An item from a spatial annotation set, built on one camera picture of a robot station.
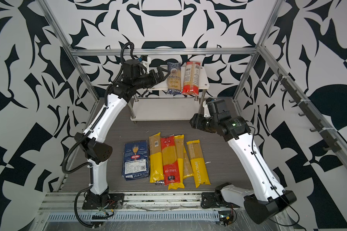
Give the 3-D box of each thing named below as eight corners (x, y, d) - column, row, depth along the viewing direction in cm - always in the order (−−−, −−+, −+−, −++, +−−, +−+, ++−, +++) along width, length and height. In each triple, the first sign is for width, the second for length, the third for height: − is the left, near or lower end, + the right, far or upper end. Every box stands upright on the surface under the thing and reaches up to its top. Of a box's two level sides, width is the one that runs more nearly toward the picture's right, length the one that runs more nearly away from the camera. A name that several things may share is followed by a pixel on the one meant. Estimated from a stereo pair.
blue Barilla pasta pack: (123, 181, 81) (120, 178, 76) (126, 146, 94) (123, 142, 89) (148, 177, 82) (147, 174, 77) (147, 144, 95) (146, 139, 90)
